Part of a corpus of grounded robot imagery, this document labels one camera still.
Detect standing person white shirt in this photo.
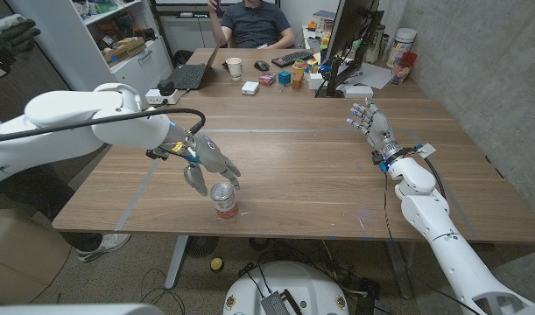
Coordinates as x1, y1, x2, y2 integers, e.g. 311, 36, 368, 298
0, 108, 132, 264

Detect black power adapter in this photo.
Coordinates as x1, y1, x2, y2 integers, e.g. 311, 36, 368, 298
156, 78, 176, 97

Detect white paper cup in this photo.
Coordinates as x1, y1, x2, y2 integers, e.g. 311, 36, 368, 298
225, 56, 243, 82

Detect black open laptop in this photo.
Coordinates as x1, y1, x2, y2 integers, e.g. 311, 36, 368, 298
165, 37, 229, 92

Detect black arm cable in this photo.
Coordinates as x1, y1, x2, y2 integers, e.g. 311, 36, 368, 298
0, 108, 207, 145
380, 146, 482, 315

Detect red white soup can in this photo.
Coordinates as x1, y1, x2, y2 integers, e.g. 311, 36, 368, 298
209, 182, 240, 221

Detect white shelf cabinet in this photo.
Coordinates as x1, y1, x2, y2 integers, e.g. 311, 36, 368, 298
4, 0, 174, 137

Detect black white gloved operator hand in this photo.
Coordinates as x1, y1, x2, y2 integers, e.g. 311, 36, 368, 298
0, 13, 41, 79

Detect white rectangular device box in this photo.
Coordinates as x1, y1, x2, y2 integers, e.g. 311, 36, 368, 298
343, 84, 375, 100

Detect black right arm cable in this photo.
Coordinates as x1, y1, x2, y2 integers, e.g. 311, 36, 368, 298
380, 146, 482, 315

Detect cardboard box on shelf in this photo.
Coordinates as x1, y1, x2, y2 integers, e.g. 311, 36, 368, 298
102, 36, 148, 67

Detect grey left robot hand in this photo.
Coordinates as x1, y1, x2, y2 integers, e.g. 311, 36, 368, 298
182, 132, 242, 197

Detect steel bottle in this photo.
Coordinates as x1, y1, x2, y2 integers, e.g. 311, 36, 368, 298
365, 24, 387, 65

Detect black round floor fan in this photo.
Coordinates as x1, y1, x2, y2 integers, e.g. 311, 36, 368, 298
186, 235, 220, 258

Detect seated person dark shirt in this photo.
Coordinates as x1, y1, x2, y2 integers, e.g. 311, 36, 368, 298
207, 0, 296, 50

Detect black computer monitor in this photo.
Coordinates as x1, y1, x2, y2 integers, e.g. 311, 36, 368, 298
326, 0, 381, 62

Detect black keyboard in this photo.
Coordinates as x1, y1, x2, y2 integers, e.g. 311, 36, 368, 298
271, 49, 315, 69

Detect white table leg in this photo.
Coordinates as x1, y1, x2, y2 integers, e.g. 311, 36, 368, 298
385, 240, 413, 301
164, 234, 190, 291

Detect beige cardboard box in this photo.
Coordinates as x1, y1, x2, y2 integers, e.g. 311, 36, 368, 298
0, 207, 74, 305

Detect white wipes canister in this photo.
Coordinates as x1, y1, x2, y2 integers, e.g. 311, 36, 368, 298
385, 27, 419, 69

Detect white power strip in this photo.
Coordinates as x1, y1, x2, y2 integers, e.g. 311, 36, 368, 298
144, 87, 183, 106

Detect black finned electronics module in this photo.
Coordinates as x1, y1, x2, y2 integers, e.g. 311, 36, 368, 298
260, 290, 303, 315

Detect black base cable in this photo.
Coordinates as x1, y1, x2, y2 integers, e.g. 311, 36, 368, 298
238, 261, 272, 294

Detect white paper sheet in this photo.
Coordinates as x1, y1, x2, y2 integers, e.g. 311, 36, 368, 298
336, 60, 394, 91

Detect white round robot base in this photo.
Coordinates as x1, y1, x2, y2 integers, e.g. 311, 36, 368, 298
222, 261, 350, 315

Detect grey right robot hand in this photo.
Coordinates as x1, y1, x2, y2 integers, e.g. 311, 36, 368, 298
346, 97, 403, 167

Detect black bag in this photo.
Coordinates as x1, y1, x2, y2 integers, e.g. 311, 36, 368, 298
172, 49, 194, 67

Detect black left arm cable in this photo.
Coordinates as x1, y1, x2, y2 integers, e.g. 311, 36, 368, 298
0, 108, 207, 145

